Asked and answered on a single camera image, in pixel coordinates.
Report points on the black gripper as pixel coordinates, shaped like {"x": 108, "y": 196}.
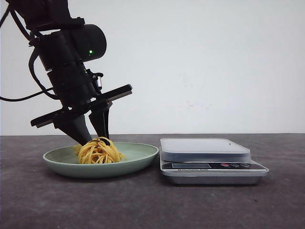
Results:
{"x": 78, "y": 91}

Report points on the yellow vermicelli noodle bundle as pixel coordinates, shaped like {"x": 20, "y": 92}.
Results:
{"x": 100, "y": 150}

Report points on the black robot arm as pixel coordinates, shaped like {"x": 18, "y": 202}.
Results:
{"x": 63, "y": 45}

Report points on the light green round plate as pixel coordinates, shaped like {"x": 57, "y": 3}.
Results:
{"x": 64, "y": 162}

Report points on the silver digital kitchen scale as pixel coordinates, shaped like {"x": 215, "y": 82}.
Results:
{"x": 208, "y": 161}

